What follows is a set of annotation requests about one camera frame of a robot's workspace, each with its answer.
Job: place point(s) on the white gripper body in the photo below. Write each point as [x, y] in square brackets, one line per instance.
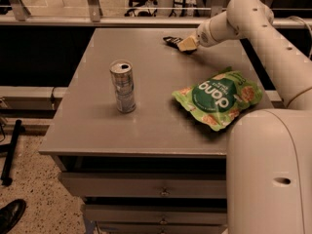
[202, 36]

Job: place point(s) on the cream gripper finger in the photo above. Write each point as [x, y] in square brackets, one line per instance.
[188, 44]

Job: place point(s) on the black rxbar chocolate bar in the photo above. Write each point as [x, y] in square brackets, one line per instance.
[173, 41]

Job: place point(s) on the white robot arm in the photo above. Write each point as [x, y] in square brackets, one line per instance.
[269, 151]

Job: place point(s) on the silver redbull can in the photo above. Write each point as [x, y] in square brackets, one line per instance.
[123, 81]

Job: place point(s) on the black office chair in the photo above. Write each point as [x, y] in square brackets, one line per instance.
[141, 8]

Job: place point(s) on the green dang chips bag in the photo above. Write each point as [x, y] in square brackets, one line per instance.
[220, 99]

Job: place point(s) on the grey drawer cabinet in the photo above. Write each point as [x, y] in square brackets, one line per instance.
[90, 135]

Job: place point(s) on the top grey drawer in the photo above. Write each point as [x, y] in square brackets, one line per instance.
[144, 185]

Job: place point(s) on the grey drawer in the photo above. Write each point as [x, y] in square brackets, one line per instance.
[152, 214]
[144, 185]
[122, 228]

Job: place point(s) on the middle grey drawer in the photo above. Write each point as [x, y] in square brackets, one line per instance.
[152, 214]

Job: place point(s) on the bottom grey drawer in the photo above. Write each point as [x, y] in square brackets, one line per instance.
[122, 228]

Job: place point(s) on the black metal stand leg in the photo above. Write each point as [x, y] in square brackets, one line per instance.
[9, 150]

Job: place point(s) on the black leather shoe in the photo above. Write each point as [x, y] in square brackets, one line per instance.
[11, 214]

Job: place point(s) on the metal glass railing frame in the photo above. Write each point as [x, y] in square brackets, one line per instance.
[288, 13]

